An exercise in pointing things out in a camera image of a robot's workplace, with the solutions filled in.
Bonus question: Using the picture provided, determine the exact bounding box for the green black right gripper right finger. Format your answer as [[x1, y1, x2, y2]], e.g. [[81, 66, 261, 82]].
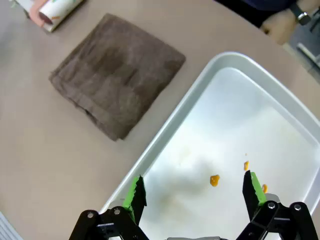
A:
[[234, 169, 318, 240]]

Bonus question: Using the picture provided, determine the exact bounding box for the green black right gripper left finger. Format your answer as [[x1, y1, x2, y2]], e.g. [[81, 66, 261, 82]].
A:
[[68, 174, 148, 240]]

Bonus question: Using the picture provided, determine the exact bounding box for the brown towel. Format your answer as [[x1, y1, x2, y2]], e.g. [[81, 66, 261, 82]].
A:
[[48, 12, 187, 142]]

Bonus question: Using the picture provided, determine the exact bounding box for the white printed paper roll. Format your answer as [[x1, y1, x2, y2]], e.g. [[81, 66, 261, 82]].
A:
[[9, 0, 85, 33]]

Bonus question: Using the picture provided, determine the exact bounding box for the person's left hand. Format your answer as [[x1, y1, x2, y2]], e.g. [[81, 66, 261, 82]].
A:
[[259, 8, 300, 46]]

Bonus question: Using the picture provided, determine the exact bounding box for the person's right hand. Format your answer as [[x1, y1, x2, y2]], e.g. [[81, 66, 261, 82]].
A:
[[26, 0, 48, 28]]

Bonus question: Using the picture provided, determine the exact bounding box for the silver metal baking tray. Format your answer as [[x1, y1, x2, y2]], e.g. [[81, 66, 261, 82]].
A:
[[98, 51, 320, 240]]

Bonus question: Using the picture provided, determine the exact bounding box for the black wrist watch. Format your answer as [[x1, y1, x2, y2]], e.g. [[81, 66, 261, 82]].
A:
[[289, 1, 312, 26]]

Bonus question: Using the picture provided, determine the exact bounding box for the person in purple jacket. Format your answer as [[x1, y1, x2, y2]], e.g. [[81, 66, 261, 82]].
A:
[[214, 0, 297, 29]]

